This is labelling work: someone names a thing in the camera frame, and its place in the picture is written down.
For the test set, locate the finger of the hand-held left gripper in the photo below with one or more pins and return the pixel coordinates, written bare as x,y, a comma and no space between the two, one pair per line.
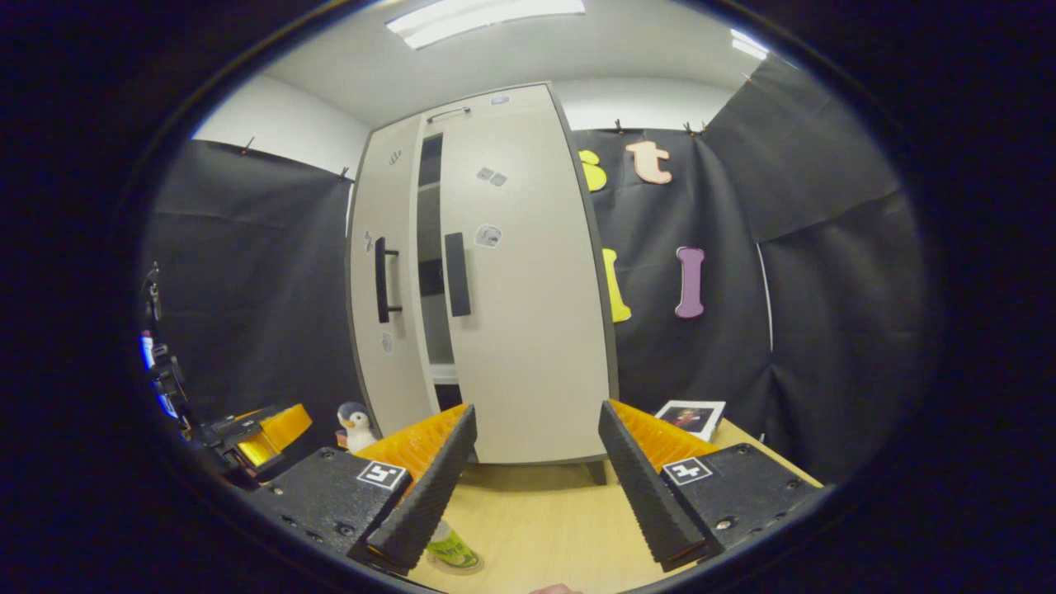
280,429

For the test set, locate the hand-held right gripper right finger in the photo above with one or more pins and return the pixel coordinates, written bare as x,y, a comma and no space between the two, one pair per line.
643,495

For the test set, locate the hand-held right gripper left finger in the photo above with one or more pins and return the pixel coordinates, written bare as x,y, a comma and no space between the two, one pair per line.
425,495

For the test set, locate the green label clear bottle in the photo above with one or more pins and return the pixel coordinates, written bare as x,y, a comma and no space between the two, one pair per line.
450,546

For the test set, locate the round brown coaster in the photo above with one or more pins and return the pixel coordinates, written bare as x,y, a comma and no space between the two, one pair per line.
470,569

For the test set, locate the grey cabinet door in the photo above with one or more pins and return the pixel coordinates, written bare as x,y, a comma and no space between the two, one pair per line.
400,190
528,330

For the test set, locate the grey cabinet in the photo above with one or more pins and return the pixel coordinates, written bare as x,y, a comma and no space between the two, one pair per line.
430,280

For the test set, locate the penguin plush toy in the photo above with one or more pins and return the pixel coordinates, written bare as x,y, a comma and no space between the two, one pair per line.
357,429

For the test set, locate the white framed photo card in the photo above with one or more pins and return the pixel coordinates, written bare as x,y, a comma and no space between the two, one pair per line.
691,419

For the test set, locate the black backdrop cloth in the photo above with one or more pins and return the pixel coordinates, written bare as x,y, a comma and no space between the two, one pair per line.
825,330
247,280

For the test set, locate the ceiling light panel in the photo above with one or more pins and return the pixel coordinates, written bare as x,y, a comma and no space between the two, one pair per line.
478,18
749,44

